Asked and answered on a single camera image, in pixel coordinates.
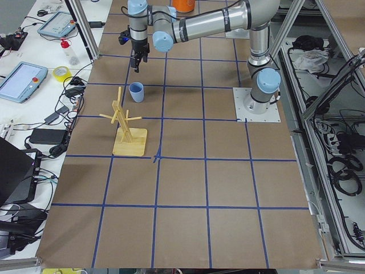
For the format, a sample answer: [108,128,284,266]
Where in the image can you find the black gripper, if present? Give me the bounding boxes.
[131,39,150,73]

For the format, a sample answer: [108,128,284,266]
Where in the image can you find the light blue plastic cup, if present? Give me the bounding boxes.
[129,82,144,103]

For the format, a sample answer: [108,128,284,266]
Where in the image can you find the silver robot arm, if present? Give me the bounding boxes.
[119,1,280,104]

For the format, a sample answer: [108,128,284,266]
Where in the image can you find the wooden cup stand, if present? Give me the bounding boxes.
[99,87,148,156]

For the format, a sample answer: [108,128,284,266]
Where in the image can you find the orange can with grey lid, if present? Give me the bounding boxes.
[172,0,195,13]

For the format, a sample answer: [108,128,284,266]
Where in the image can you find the red cap squeeze bottle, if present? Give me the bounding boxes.
[60,38,79,66]

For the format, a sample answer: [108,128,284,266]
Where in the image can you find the yellow tape roll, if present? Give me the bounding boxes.
[52,66,72,82]

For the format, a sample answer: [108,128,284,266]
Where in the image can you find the upper teach pendant tablet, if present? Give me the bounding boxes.
[37,11,75,38]

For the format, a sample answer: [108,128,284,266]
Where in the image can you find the teach pendant tablet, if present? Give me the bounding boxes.
[1,62,48,103]
[37,11,75,38]

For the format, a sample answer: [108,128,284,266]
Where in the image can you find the lower teach pendant tablet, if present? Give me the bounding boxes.
[1,62,48,103]

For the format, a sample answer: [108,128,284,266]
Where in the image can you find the black laptop computer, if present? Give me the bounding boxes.
[1,138,41,205]

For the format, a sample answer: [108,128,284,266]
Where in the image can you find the white crumpled cloth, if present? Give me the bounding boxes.
[294,49,329,74]

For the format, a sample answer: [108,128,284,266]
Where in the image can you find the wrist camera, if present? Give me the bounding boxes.
[118,30,131,45]

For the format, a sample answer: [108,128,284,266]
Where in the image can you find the aluminium frame post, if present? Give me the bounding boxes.
[65,0,99,62]

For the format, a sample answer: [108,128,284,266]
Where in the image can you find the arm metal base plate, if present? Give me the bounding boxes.
[233,87,281,123]

